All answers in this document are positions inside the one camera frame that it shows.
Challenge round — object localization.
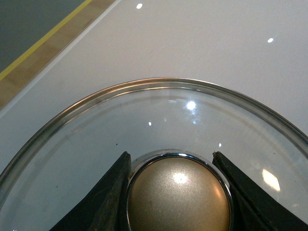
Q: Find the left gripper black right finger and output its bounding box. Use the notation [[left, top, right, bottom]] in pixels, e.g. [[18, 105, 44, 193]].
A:
[[212, 152, 308, 231]]

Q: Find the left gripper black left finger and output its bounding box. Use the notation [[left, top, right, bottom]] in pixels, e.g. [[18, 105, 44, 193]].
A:
[[51, 152, 131, 231]]

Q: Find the glass pot lid gold knob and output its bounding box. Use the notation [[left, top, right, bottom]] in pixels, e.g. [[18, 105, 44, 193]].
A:
[[0, 78, 308, 231]]

